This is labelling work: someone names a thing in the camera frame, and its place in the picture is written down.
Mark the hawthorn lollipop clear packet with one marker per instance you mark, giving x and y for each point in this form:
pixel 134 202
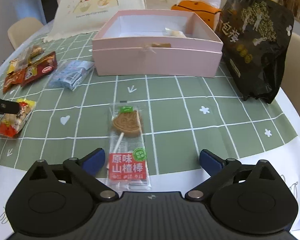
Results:
pixel 127 167

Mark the blue wet wipes packet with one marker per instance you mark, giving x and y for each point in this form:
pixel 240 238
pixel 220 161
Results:
pixel 70 74

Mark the yellow red snack packet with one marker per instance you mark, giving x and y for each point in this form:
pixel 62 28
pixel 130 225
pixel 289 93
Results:
pixel 12 124

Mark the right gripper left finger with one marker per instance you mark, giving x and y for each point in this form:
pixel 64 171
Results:
pixel 78 172

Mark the black nut snack bag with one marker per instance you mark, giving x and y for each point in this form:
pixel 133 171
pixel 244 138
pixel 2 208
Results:
pixel 255 35

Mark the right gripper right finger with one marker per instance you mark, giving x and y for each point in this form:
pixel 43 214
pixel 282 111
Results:
pixel 228 171

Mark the orange tissue box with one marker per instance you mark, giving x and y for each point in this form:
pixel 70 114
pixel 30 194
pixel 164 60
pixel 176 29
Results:
pixel 208 10

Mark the cream cartoon snack bag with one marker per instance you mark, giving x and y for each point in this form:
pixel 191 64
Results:
pixel 74 17

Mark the green grid tablecloth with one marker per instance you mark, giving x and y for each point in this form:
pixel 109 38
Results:
pixel 181 115

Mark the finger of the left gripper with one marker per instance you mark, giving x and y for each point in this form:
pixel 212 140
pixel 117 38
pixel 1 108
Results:
pixel 9 107

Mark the pink gift box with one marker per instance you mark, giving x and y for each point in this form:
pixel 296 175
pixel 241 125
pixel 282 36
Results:
pixel 156 42

